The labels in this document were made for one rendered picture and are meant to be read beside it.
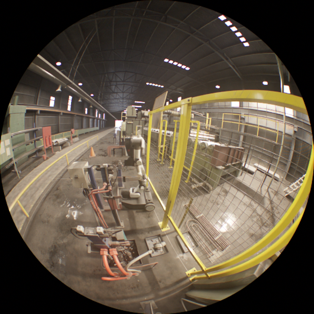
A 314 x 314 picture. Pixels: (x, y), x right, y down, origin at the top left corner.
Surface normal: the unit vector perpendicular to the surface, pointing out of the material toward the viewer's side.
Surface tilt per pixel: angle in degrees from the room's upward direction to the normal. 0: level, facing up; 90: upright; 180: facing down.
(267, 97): 90
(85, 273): 0
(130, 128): 90
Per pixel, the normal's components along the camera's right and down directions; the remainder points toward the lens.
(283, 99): -0.93, 0.04
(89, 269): 0.08, -0.94
